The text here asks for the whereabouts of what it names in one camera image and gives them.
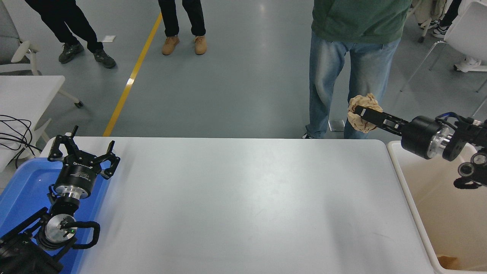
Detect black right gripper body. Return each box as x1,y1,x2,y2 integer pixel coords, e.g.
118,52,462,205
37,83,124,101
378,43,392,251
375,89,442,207
400,116,442,159

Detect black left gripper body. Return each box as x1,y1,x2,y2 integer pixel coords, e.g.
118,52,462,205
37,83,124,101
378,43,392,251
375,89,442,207
53,159,103,191

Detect tan paper ball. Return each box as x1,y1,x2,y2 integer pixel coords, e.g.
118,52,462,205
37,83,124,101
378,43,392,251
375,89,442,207
347,93,384,134

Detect blue plastic tray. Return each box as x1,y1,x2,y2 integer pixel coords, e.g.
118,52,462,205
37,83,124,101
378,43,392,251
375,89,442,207
0,158,111,274

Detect white side table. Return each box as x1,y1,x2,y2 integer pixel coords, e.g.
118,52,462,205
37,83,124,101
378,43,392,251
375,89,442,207
0,75,66,172

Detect large pale plastic bin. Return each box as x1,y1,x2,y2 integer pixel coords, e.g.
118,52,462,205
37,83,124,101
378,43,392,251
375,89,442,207
386,140,487,274

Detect grey office chair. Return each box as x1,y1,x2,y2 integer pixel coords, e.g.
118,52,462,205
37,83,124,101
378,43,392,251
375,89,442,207
0,0,84,109

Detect white chair with casters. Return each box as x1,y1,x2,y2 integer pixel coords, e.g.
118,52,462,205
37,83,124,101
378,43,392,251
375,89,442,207
407,0,447,43

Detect white plastic chair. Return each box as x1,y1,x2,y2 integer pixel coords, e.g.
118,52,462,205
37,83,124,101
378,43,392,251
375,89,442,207
400,0,487,93

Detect brown scrap in bin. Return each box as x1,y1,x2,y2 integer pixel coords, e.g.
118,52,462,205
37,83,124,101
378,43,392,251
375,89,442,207
438,256,462,271

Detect black cables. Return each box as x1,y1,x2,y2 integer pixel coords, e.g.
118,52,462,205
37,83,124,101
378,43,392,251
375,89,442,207
0,115,43,170

